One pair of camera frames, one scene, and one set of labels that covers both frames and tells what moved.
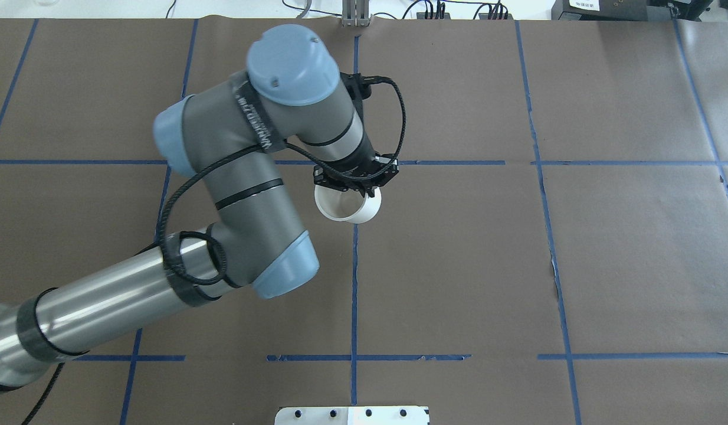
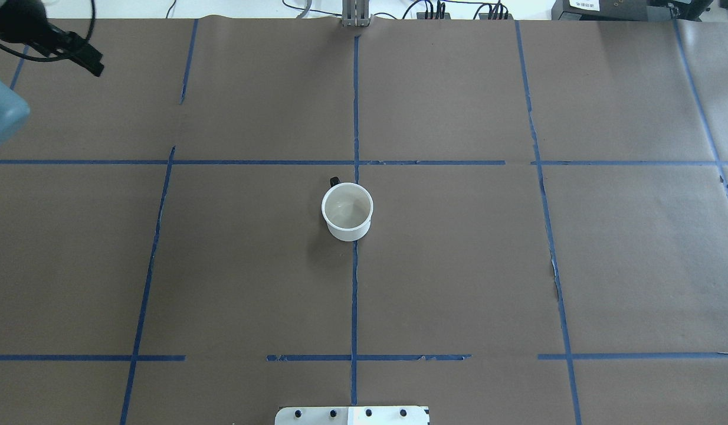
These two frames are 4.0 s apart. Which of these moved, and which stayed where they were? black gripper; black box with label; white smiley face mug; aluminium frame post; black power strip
Moved: black gripper; white smiley face mug
Stayed: aluminium frame post; black power strip; black box with label
